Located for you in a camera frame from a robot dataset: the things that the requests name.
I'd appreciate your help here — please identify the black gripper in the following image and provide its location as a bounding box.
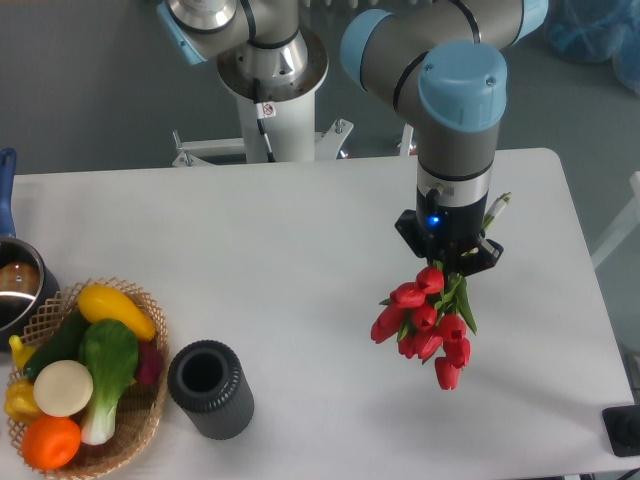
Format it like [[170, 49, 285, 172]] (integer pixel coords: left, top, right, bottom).
[[395, 193, 504, 276]]

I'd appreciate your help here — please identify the red tulip bouquet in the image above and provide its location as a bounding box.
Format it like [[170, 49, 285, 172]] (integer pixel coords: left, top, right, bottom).
[[370, 191, 512, 392]]

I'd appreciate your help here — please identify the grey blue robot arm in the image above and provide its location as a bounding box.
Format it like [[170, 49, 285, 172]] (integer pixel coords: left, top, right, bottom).
[[157, 1, 548, 276]]

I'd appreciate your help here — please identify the blue plastic bag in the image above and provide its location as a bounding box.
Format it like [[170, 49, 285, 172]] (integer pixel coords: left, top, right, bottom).
[[543, 1, 639, 93]]

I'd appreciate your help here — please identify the black device at table edge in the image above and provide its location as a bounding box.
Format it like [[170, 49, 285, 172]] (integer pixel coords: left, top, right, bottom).
[[602, 405, 639, 458]]

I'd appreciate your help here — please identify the dark grey ribbed vase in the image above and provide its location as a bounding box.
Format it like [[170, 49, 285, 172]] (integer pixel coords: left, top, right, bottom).
[[167, 340, 255, 440]]

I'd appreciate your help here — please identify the purple red vegetable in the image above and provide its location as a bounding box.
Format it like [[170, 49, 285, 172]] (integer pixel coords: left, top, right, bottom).
[[134, 341, 164, 385]]

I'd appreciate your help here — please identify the woven wicker basket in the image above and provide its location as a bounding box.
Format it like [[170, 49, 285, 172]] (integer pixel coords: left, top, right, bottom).
[[21, 277, 170, 479]]

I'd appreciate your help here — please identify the green bok choy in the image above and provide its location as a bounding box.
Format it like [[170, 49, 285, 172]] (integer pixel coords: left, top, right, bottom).
[[79, 319, 138, 446]]

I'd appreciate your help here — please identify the yellow squash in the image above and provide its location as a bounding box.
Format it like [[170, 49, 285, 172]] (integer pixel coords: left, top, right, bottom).
[[77, 284, 156, 341]]

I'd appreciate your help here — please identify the dark green cucumber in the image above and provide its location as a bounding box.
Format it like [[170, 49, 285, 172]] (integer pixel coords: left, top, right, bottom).
[[23, 310, 90, 382]]

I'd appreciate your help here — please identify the white round onion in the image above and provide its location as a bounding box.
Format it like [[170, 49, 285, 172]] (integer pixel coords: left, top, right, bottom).
[[33, 360, 93, 417]]

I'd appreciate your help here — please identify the yellow banana tip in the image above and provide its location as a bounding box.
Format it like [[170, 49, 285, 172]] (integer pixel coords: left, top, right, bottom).
[[9, 335, 36, 370]]

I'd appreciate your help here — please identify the orange fruit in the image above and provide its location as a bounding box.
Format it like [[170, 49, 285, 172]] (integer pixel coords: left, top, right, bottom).
[[21, 416, 81, 470]]

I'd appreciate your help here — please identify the yellow bell pepper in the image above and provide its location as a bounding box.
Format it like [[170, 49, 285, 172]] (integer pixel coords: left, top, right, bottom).
[[4, 379, 44, 425]]

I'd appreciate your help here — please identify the white frame at right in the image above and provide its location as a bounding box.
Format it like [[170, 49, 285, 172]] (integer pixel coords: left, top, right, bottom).
[[590, 171, 639, 269]]

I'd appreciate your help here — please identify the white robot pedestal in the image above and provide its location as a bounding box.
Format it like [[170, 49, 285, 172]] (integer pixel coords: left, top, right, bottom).
[[171, 29, 417, 168]]

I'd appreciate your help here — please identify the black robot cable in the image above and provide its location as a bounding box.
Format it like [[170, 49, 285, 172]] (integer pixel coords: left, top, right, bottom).
[[251, 77, 277, 164]]

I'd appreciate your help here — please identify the blue handled saucepan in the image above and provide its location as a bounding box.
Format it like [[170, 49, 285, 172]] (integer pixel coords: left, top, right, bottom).
[[1, 148, 59, 353]]

